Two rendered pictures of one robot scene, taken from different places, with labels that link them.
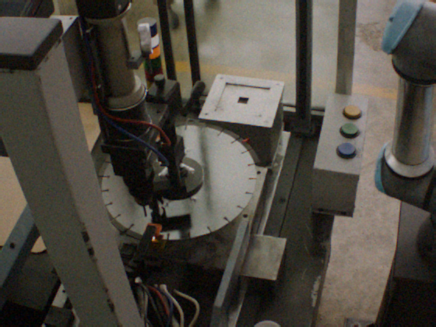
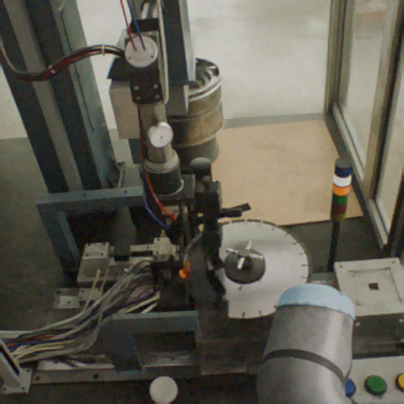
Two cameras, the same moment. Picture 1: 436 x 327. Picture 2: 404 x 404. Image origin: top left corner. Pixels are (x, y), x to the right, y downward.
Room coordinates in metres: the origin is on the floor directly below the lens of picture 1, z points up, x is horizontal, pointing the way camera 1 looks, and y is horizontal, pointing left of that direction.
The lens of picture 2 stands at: (0.64, -0.75, 1.97)
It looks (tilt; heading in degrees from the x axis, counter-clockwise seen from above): 43 degrees down; 75
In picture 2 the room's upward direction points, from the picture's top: 7 degrees counter-clockwise
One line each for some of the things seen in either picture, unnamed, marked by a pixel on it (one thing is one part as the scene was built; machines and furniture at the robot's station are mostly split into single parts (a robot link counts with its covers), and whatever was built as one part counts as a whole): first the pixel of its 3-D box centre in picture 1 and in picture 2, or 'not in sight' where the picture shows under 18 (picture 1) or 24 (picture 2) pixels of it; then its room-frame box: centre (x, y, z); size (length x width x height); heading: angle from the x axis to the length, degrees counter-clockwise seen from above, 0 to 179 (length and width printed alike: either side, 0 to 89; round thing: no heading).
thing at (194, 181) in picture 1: (177, 174); (244, 262); (0.95, 0.08, 0.96); 0.11 x 0.11 x 0.03
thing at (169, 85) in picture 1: (166, 121); (210, 212); (0.87, 0.08, 1.17); 0.06 x 0.05 x 0.20; 152
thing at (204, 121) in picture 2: not in sight; (184, 117); (1.03, 0.87, 0.93); 0.31 x 0.31 x 0.36
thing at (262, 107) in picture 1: (244, 121); (370, 303); (1.24, -0.09, 0.82); 0.18 x 0.18 x 0.15; 71
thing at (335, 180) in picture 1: (341, 152); (369, 395); (1.10, -0.32, 0.82); 0.28 x 0.11 x 0.15; 161
